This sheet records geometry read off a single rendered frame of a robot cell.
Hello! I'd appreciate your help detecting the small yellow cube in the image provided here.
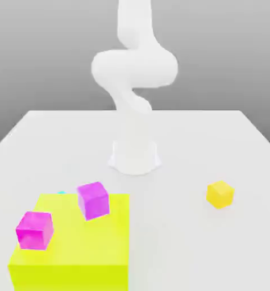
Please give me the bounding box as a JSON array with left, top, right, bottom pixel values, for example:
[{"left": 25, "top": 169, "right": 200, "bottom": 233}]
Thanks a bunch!
[{"left": 206, "top": 180, "right": 235, "bottom": 210}]

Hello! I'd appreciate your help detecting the small magenta cube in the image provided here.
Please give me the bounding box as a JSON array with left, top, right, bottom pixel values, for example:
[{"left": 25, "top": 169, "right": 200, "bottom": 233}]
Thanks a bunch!
[
  {"left": 77, "top": 181, "right": 110, "bottom": 222},
  {"left": 15, "top": 211, "right": 55, "bottom": 251}
]

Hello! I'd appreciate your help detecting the large yellow-green box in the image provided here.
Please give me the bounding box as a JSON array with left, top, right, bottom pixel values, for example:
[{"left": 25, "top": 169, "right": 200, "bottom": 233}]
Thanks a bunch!
[{"left": 7, "top": 193, "right": 131, "bottom": 291}]

